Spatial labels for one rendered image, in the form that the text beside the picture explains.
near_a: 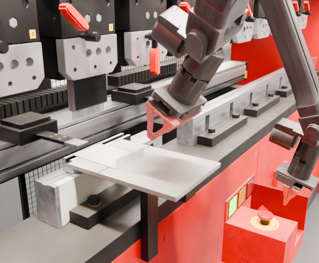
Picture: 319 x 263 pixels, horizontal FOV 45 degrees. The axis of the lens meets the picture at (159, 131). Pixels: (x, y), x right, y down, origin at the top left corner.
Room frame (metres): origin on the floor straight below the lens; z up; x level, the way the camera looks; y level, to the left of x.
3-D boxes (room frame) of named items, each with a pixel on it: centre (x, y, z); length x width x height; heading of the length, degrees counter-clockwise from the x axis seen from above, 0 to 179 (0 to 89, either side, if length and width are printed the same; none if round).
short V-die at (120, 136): (0.85, 0.14, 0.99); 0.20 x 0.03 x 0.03; 146
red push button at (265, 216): (0.87, -0.27, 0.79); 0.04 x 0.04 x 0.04
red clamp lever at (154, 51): (0.92, 0.02, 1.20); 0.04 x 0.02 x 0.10; 56
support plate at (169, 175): (0.74, 0.03, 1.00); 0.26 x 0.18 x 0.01; 56
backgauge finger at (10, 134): (0.92, 0.28, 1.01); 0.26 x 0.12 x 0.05; 56
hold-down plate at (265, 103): (1.63, -0.45, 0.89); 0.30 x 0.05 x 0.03; 146
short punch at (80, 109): (0.82, 0.15, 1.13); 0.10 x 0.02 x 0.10; 146
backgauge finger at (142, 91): (1.30, 0.03, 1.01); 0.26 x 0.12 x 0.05; 56
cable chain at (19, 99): (1.22, 0.37, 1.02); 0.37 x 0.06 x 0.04; 146
